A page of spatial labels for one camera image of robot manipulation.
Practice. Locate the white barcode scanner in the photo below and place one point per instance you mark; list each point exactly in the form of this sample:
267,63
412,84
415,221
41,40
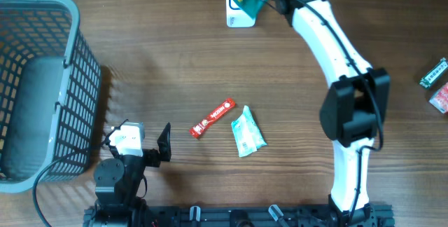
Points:
236,17

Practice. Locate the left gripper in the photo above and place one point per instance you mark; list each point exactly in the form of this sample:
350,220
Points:
154,158

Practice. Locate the white green box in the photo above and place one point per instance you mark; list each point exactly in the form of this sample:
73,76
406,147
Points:
434,74

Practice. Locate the red Nescafe stick sachet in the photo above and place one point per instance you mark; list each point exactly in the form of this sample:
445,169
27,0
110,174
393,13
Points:
199,129

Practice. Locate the light green wipes packet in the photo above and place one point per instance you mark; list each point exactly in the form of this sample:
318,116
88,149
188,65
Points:
247,134

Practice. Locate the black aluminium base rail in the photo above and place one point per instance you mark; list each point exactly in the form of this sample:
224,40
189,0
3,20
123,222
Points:
305,215

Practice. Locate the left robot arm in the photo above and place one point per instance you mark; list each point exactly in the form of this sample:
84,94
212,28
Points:
118,178

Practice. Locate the grey plastic shopping basket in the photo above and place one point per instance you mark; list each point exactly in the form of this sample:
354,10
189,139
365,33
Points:
50,86

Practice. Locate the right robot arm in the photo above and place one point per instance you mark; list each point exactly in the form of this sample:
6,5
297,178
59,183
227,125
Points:
353,111

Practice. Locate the pink Kleenex tissue pack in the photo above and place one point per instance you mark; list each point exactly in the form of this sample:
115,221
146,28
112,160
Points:
440,99

